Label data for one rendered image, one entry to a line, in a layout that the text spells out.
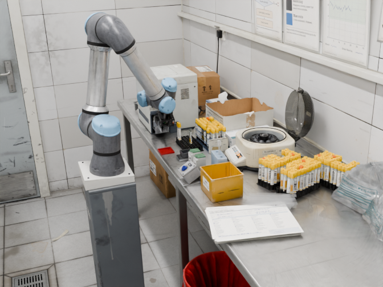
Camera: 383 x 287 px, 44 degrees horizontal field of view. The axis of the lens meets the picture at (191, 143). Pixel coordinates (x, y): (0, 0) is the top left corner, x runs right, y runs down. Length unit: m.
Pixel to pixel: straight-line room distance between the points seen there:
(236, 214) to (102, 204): 0.60
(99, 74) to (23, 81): 1.66
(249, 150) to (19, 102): 2.10
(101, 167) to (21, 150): 1.87
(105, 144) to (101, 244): 0.44
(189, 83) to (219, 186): 0.86
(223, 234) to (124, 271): 0.74
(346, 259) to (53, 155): 2.79
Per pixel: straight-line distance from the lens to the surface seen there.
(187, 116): 2.59
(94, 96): 2.09
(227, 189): 1.85
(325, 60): 2.09
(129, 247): 2.19
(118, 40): 1.93
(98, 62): 2.06
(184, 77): 2.53
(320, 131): 2.25
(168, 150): 2.33
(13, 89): 3.69
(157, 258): 3.08
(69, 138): 3.89
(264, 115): 2.44
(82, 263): 3.13
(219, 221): 1.71
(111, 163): 2.02
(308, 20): 2.23
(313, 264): 1.55
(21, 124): 3.77
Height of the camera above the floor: 1.78
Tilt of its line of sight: 22 degrees down
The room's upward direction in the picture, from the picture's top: 2 degrees counter-clockwise
